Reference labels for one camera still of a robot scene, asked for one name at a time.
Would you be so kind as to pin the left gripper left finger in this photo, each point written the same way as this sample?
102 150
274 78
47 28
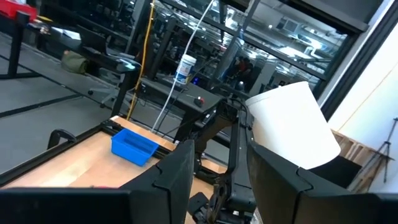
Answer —
171 180

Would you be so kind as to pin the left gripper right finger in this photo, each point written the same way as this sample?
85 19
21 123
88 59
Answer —
276 186

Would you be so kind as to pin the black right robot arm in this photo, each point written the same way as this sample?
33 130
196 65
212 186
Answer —
239 155

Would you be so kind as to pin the blue plastic bin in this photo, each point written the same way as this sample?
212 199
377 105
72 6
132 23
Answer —
133 152

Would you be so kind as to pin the black box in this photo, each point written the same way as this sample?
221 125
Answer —
335 171

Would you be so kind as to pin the red emergency stop button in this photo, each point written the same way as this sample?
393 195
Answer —
200 101

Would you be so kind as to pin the wooden pallet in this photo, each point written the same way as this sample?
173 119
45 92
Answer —
351 146

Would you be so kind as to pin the black side desk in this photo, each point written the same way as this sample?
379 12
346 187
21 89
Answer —
155 87

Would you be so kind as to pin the grey office chair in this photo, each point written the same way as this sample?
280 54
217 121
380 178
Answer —
105 91

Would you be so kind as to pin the white wipes canister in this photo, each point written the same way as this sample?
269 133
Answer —
186 70

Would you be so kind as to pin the black tripod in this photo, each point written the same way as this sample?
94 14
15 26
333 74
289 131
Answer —
385 146

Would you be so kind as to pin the person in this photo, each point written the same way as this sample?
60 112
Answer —
245 68

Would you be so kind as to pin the black desk with laptop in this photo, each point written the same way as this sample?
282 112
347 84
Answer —
121 66

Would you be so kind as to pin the green bag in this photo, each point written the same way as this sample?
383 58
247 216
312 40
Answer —
74 62

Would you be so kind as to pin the red bin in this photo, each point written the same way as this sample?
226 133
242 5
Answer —
15 7

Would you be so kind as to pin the black window frame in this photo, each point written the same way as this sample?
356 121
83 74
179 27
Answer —
360 59

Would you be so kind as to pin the black stand post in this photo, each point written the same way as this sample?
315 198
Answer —
15 46

